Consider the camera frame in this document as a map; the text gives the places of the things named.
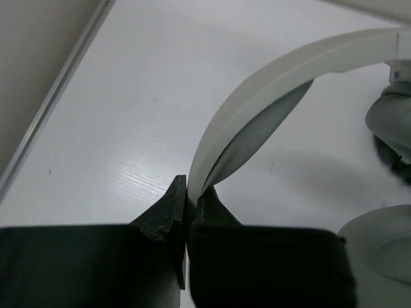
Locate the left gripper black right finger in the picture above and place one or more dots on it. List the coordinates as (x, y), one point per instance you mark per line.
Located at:
(235, 265)

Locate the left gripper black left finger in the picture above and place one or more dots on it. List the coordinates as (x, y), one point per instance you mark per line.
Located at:
(138, 264)

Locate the grey white over-ear headphones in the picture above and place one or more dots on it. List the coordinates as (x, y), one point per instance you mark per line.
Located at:
(320, 138)

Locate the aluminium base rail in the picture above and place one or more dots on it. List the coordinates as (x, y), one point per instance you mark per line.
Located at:
(55, 92)

